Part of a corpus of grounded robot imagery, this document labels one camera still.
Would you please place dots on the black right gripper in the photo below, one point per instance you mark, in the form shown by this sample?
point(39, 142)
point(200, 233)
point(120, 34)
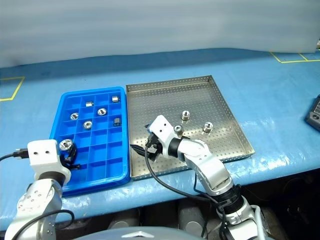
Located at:
point(154, 146)

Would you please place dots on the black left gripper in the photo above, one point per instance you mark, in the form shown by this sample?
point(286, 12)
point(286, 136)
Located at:
point(66, 160)

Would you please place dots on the metal nut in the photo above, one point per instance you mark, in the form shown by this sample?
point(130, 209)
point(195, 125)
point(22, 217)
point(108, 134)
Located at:
point(178, 128)

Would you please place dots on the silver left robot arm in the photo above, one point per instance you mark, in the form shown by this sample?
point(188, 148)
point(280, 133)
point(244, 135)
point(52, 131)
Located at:
point(37, 200)

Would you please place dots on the blue compartment plastic tray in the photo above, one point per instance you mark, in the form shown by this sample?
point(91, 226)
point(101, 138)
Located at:
point(100, 155)

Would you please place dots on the perforated steel tray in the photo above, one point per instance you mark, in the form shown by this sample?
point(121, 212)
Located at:
point(175, 100)

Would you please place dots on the dark metal roller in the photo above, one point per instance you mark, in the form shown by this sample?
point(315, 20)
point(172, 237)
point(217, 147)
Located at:
point(116, 121)

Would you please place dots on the grey rounded shape under table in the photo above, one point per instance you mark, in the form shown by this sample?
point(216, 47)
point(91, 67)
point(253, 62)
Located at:
point(191, 217)
point(123, 220)

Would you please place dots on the grey robot torso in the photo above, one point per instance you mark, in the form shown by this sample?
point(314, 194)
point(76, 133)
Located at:
point(140, 235)

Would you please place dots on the dark grey electronic device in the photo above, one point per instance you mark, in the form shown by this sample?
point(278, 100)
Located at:
point(313, 115)

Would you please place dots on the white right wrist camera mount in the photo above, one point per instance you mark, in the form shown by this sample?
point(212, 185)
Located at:
point(162, 130)

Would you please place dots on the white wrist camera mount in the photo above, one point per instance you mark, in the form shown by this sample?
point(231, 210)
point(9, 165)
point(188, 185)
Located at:
point(42, 160)
point(162, 130)

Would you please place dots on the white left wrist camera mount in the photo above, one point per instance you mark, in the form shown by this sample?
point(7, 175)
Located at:
point(42, 160)

